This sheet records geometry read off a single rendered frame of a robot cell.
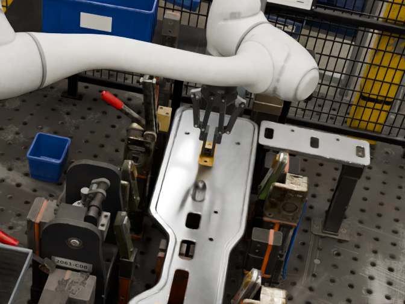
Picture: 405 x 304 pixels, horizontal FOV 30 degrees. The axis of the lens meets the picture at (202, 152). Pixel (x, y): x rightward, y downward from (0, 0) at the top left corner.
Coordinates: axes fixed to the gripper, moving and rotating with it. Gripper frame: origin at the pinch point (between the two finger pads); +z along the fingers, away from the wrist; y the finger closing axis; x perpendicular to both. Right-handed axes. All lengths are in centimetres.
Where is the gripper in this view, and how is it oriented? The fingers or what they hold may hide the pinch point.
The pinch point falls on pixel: (210, 140)
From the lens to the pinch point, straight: 179.8
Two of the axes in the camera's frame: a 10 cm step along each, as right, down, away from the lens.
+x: 1.4, -6.4, 7.6
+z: -1.4, 7.4, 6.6
